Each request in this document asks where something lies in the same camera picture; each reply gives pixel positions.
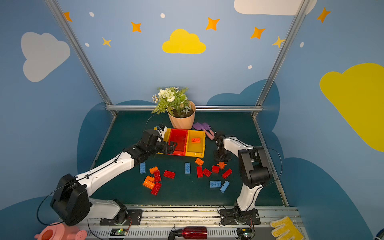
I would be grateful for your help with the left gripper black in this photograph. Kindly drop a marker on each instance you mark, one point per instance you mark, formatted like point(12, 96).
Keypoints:
point(165, 146)

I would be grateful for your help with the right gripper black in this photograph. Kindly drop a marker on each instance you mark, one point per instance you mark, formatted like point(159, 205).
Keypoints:
point(221, 154)

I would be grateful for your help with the orange lego fence piece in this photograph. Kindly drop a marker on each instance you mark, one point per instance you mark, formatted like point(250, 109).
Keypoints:
point(222, 165)

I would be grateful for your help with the blue lego brick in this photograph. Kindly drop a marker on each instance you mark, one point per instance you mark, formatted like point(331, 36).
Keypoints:
point(215, 184)
point(142, 168)
point(187, 168)
point(224, 186)

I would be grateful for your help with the orange lego brick small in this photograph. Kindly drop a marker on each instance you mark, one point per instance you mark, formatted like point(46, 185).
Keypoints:
point(195, 140)

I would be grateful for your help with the orange curved lego piece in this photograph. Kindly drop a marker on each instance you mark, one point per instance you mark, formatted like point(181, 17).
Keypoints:
point(149, 182)

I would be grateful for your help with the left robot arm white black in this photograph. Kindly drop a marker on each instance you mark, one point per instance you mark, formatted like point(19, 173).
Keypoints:
point(72, 200)

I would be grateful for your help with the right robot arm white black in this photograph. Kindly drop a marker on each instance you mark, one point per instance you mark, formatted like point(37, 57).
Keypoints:
point(253, 168)

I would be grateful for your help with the left yellow bin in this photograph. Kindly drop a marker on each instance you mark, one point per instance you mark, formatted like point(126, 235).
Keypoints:
point(165, 135)

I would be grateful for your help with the yellow bin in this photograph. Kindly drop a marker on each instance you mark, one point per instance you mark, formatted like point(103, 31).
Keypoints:
point(196, 150)
point(165, 135)

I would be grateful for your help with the red lego brick smooth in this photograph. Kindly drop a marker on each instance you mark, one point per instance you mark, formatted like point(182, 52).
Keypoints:
point(215, 169)

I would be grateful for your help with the red lego brick centre square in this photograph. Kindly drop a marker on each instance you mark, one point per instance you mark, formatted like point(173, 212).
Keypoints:
point(207, 173)

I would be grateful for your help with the orange lego brick square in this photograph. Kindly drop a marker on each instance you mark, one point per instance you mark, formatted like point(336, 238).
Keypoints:
point(199, 162)

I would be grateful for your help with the right yellow bin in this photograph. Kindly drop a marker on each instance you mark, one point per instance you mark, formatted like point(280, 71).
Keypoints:
point(196, 150)

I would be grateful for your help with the red lego brick tall centre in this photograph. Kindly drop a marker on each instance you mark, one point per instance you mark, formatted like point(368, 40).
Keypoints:
point(199, 172)

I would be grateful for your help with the red middle bin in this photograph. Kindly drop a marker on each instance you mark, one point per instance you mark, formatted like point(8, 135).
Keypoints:
point(179, 136)

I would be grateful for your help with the blue lego brick tilted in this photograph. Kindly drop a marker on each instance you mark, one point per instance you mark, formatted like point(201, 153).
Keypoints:
point(224, 186)

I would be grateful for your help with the purple pink toy shovel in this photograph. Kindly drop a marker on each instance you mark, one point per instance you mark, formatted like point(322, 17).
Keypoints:
point(199, 127)

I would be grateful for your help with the potted artificial flower plant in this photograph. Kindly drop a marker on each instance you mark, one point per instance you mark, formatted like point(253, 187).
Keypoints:
point(175, 102)

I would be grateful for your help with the red metal bottle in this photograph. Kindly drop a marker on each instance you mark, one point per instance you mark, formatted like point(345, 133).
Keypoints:
point(189, 233)

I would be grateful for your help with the yellow garden glove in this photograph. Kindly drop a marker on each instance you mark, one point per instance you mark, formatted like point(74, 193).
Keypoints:
point(284, 229)

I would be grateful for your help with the pink watering can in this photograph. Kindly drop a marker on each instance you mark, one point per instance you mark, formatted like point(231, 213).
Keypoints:
point(61, 232)

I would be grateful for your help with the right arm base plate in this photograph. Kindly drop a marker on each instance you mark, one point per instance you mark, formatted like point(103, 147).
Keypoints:
point(237, 217)

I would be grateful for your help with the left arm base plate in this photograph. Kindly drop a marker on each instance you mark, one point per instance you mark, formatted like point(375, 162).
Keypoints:
point(133, 216)

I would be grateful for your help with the aluminium rail base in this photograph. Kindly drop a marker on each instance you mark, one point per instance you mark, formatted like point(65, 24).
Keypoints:
point(158, 221)

